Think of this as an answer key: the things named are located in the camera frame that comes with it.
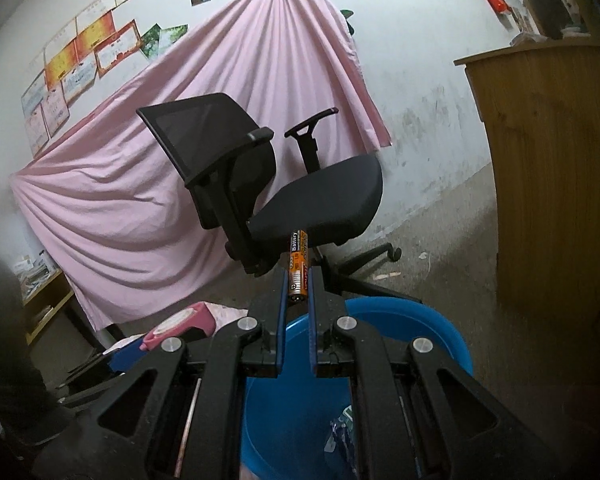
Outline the blue plastic basin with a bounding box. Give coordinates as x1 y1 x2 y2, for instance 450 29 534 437
240 296 476 480

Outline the orange black battery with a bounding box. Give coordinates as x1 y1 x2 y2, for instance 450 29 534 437
286 230 312 302

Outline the group of wall certificates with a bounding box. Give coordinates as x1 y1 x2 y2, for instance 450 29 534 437
21 0 162 158

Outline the wooden cabinet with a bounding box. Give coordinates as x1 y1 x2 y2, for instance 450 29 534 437
453 40 600 321

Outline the green photo print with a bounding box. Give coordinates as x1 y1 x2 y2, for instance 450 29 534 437
155 24 189 56
139 24 162 60

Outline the floral pink blanket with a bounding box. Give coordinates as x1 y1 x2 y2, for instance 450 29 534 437
105 301 251 356

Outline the pink round case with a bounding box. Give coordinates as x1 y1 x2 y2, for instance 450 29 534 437
140 301 216 353

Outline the black office chair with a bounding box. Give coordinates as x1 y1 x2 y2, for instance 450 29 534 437
136 92 403 303

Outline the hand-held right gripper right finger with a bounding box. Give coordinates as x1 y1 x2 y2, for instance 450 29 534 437
309 265 581 480

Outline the wooden shelf desk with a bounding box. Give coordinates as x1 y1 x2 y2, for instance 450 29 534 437
22 267 126 346

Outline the pink hanging bed sheet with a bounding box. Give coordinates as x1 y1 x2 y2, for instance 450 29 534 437
9 0 393 331

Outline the stack of papers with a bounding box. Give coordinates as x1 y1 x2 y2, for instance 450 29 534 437
11 255 58 293

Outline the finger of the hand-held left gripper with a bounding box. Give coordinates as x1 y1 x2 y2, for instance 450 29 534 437
57 375 131 408
67 327 216 386

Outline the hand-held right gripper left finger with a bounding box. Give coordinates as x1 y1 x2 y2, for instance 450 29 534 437
32 266 288 480

